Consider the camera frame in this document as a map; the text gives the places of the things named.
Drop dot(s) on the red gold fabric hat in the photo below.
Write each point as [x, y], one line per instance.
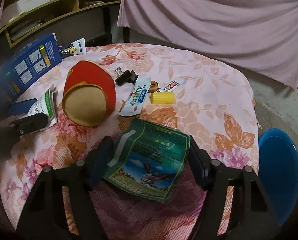
[89, 97]

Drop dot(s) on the blue plastic bin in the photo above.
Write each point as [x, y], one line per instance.
[279, 175]

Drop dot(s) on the white green paper packet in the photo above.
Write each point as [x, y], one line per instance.
[47, 105]

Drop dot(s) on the pink hanging cloth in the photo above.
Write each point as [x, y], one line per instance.
[214, 17]

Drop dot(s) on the wooden shelf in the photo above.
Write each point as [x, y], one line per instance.
[64, 5]

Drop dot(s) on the red white stick sachet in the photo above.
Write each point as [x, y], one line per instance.
[172, 85]

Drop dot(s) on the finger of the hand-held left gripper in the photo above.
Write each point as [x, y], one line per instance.
[22, 107]
[30, 123]

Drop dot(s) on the black binder clip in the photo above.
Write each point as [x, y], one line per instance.
[125, 78]

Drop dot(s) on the green printed packet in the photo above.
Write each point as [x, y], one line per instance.
[151, 160]

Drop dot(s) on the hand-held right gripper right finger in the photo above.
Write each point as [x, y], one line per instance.
[197, 163]

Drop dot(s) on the stack of books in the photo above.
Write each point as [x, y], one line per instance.
[25, 30]

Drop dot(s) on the floral tablecloth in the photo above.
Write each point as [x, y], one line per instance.
[201, 80]

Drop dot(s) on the white blue green sachet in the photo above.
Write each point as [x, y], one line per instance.
[136, 97]

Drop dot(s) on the white cartoon tube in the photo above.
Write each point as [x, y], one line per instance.
[75, 48]

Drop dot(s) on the dark blue cardboard box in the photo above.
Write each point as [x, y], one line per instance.
[31, 62]

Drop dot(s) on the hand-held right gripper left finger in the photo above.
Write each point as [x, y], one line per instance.
[102, 160]

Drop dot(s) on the small round brown item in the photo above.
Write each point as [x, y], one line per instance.
[154, 85]

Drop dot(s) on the yellow plastic block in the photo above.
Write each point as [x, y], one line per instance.
[162, 98]

